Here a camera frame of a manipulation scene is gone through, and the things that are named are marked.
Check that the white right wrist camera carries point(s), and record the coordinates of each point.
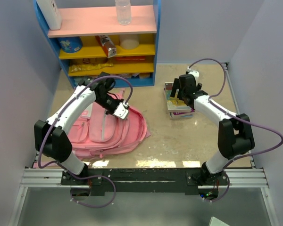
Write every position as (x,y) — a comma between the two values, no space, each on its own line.
(193,72)

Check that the illustrated children's book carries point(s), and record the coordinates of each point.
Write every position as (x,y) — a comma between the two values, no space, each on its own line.
(174,104)

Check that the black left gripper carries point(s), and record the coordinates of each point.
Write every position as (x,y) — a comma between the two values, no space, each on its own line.
(119,101)

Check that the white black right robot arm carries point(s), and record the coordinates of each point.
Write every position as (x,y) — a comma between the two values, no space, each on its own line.
(235,136)

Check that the white rectangular device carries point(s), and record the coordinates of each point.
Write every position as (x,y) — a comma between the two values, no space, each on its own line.
(51,13)

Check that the orange silver snack bag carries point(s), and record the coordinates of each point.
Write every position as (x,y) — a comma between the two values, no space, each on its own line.
(107,45)

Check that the blue shelf with coloured boards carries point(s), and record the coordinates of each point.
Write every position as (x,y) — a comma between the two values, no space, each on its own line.
(91,41)

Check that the blue snack canister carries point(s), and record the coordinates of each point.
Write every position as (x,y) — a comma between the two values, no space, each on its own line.
(70,44)

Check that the yellow snack packet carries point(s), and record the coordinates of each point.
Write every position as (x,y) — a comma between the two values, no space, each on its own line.
(75,68)

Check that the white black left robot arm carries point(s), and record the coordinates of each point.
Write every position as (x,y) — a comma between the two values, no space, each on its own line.
(50,135)

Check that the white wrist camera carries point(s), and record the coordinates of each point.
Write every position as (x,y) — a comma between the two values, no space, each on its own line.
(193,72)
(122,110)

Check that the clear plastic water bottle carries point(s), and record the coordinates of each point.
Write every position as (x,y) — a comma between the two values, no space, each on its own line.
(123,9)

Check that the red yellow snack box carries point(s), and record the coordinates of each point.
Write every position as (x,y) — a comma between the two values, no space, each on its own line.
(86,61)

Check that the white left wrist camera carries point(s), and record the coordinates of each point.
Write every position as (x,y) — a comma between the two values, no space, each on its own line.
(122,110)

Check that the pink student backpack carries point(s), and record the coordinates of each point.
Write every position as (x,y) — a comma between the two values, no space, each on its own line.
(96,134)

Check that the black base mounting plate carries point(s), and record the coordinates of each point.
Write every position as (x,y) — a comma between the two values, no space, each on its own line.
(148,180)

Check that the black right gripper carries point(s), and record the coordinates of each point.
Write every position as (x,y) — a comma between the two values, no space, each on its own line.
(176,85)

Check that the white paper corner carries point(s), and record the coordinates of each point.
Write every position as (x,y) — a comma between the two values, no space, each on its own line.
(216,222)

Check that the orange flat box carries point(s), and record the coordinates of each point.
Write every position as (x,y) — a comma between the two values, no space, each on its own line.
(130,58)

